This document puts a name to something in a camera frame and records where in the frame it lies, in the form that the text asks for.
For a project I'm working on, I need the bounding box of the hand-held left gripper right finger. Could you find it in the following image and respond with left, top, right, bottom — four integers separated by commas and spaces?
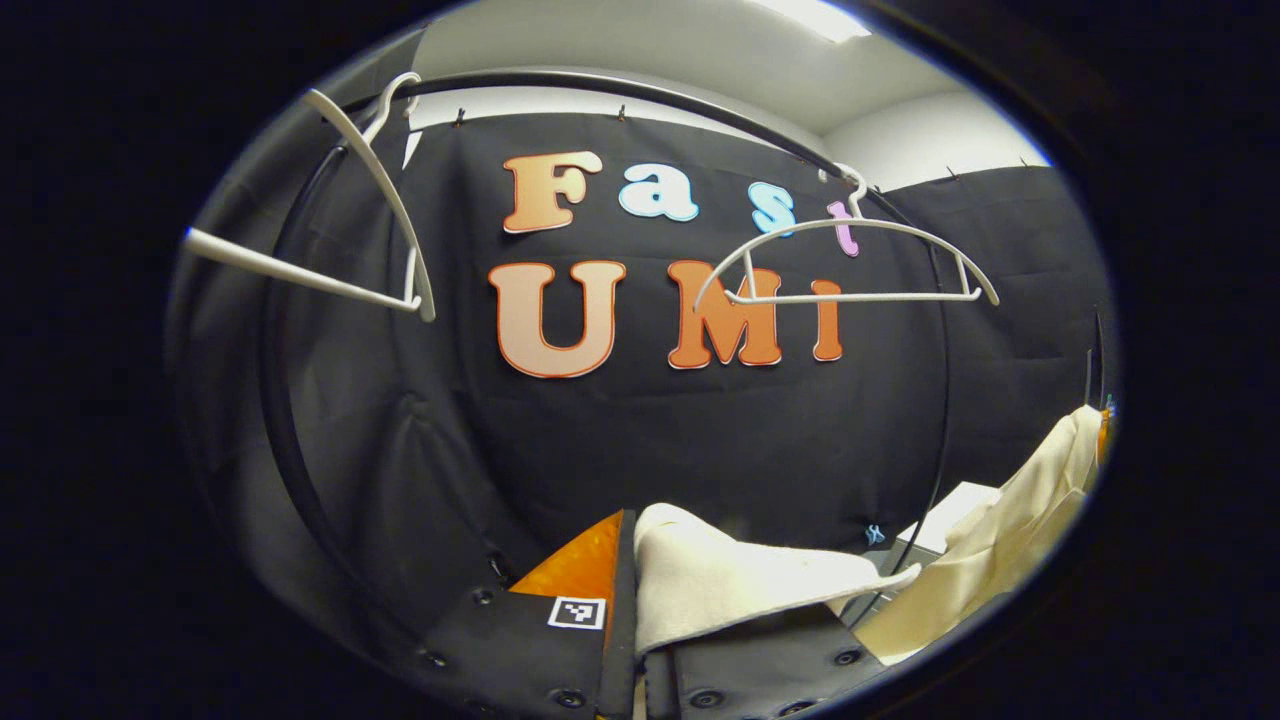
643, 603, 891, 720

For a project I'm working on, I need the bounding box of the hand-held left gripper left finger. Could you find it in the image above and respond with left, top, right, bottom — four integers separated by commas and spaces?
418, 508, 639, 720

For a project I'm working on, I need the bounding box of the cream jacket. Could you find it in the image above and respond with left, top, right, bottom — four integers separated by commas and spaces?
633, 405, 1106, 666

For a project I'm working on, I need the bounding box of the white clothes hanger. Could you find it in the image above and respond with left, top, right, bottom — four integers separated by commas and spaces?
693, 163, 1001, 311
183, 72, 439, 324

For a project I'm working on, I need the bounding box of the black backdrop cloth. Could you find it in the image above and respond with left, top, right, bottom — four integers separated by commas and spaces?
170, 30, 1116, 651

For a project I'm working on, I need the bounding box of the ceiling light panel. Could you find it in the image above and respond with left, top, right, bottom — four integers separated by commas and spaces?
750, 0, 871, 43

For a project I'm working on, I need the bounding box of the black clothes rail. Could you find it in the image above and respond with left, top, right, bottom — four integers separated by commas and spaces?
262, 70, 951, 641

